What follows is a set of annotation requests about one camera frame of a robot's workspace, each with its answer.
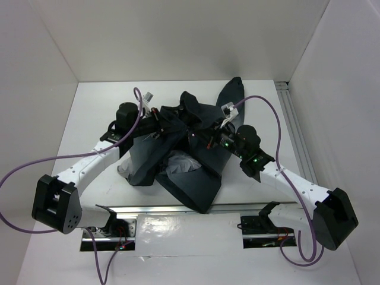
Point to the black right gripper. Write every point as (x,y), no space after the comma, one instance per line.
(211,139)

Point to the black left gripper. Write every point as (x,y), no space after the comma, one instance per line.
(155,120)

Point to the dark navy jacket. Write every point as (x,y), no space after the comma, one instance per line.
(180,162)

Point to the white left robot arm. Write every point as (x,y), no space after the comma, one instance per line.
(57,198)

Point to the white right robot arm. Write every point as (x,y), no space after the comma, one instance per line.
(329,212)

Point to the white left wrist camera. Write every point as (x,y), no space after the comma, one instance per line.
(146,99)

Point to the aluminium side rail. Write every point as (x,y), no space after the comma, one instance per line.
(294,129)

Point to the aluminium front rail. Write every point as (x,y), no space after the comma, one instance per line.
(179,209)

